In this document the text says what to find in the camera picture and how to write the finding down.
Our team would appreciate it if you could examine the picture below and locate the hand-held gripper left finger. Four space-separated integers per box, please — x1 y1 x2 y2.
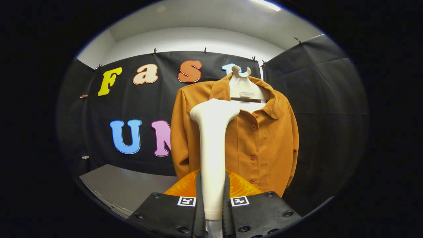
127 169 208 238

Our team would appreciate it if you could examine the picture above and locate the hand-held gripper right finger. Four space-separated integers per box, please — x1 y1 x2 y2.
221 169 303 238

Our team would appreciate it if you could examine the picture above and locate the orange button shirt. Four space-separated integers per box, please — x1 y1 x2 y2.
170 73 300 198

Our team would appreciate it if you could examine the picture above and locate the white garment steamer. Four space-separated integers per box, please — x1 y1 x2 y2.
189 98 241 238

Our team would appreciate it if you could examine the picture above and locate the grey cabinet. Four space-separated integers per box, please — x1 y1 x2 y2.
79 164 179 219

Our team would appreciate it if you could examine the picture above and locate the white mannequin torso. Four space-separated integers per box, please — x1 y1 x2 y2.
228 65 271 114

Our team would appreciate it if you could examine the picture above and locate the row of black backdrop clips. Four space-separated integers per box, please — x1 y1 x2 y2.
94 36 304 71

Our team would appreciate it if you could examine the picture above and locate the long ceiling light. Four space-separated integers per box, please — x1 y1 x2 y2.
251 0 282 12

